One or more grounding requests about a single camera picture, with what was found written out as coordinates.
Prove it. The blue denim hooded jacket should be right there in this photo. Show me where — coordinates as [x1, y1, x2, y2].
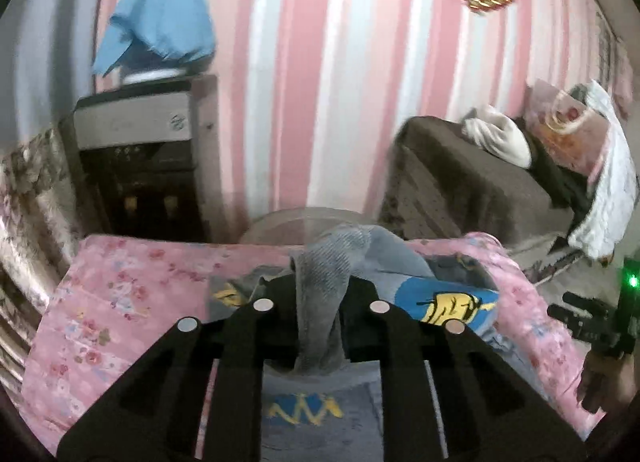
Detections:
[207, 223, 551, 462]

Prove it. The person's right hand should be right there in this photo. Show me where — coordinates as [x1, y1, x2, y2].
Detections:
[577, 349, 639, 413]

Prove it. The white quilted cloth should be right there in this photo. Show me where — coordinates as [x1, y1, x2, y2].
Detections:
[568, 80, 638, 261]

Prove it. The pink floral bed sheet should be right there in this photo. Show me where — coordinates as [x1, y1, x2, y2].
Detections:
[20, 233, 602, 452]

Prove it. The black garment on sofa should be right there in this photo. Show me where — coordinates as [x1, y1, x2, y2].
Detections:
[523, 130, 591, 217]

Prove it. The floral paper gift bag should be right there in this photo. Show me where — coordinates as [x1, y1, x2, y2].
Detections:
[524, 80, 610, 183]

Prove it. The dark brown covered sofa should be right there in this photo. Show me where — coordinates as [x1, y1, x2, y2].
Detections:
[378, 117, 574, 264]

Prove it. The white folded garment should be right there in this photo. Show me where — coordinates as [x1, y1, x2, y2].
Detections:
[462, 105, 533, 170]

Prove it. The floral patterned curtain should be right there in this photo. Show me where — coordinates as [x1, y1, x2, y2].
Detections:
[1, 126, 84, 392]

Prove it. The grey cabinet appliance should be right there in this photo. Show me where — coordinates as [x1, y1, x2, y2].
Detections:
[61, 74, 231, 243]

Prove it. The blue cloth cover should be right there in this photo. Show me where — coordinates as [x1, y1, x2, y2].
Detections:
[92, 0, 216, 77]

